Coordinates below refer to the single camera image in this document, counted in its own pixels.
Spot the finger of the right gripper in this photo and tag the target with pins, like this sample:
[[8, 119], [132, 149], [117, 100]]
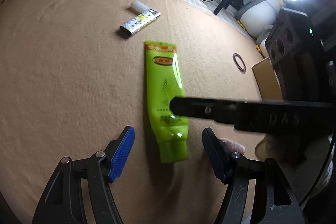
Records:
[[221, 111]]

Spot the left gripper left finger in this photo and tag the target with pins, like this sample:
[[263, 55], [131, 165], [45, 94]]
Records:
[[62, 199]]

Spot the small pink white bottle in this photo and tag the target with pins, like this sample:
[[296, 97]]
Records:
[[234, 146]]

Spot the green cream tube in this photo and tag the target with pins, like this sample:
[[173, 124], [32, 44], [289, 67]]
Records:
[[163, 83]]

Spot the white gloved right hand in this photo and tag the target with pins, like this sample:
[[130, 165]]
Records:
[[305, 164]]

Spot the brown cardboard box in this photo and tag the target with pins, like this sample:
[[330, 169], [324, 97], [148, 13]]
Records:
[[267, 81]]

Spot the small plush penguin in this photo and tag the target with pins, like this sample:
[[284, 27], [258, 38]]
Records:
[[260, 42]]

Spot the large plush penguin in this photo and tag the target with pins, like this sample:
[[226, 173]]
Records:
[[255, 15]]

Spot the patterned lighter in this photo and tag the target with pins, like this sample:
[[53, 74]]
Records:
[[139, 22]]

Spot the small white cap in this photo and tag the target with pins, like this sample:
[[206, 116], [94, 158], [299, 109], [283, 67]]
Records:
[[139, 7]]

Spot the black camera box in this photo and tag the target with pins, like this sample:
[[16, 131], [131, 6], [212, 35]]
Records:
[[304, 70]]

